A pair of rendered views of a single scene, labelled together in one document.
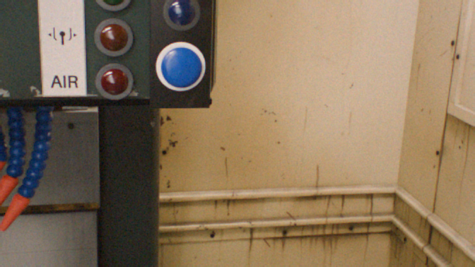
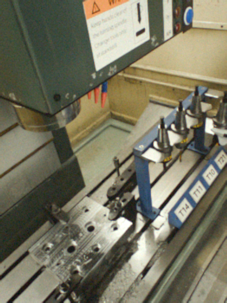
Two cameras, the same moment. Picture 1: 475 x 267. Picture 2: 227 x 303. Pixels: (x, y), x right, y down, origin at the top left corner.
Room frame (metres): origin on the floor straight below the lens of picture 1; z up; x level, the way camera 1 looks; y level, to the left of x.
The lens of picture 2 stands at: (0.03, 0.57, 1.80)
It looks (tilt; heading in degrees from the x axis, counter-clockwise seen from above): 39 degrees down; 330
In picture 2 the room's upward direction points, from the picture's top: 11 degrees counter-clockwise
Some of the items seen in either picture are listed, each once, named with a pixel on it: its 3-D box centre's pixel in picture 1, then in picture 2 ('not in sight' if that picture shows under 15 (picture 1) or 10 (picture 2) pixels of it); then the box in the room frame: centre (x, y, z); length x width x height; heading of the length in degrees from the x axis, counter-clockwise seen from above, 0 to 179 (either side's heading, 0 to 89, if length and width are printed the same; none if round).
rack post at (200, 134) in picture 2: not in sight; (200, 123); (0.69, -0.29, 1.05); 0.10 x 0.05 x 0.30; 13
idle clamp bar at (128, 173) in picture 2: not in sight; (126, 180); (0.76, 0.10, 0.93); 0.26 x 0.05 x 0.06; 108
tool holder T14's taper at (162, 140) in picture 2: not in sight; (162, 135); (0.56, 0.07, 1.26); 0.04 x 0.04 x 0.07
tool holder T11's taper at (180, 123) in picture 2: not in sight; (180, 118); (0.58, -0.04, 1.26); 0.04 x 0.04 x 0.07
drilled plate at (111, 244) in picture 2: not in sight; (81, 240); (0.62, 0.42, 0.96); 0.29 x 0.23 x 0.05; 103
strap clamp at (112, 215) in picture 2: not in sight; (122, 210); (0.61, 0.24, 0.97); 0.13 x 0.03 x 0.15; 103
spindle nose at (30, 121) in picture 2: not in sight; (42, 92); (0.62, 0.38, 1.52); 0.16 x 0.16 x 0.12
